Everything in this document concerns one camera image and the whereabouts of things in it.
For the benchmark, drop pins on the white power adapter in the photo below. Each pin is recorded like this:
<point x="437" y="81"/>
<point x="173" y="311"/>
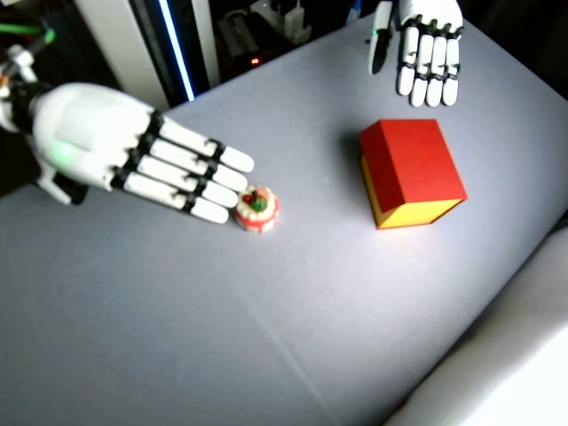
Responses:
<point x="290" y="20"/>

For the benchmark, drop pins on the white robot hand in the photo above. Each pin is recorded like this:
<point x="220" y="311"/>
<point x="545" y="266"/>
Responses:
<point x="89" y="133"/>
<point x="432" y="49"/>

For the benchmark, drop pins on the white panel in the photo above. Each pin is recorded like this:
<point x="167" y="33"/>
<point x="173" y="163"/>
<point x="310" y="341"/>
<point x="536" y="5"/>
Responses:
<point x="111" y="40"/>

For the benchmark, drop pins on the grey table cloth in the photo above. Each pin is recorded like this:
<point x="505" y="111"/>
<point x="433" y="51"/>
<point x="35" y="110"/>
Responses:
<point x="177" y="310"/>

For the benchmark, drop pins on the white sheet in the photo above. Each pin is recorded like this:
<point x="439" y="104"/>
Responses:
<point x="510" y="355"/>

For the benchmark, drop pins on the black device with red light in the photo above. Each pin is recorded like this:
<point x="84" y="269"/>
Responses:
<point x="244" y="49"/>

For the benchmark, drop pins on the blue light strip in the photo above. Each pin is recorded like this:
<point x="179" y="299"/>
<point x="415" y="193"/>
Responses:
<point x="177" y="49"/>

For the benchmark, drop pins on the red and white toy cake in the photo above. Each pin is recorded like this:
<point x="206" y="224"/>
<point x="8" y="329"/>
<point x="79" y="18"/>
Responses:
<point x="257" y="208"/>

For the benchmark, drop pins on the red box lid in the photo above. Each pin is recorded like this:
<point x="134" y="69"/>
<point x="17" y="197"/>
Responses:
<point x="412" y="160"/>

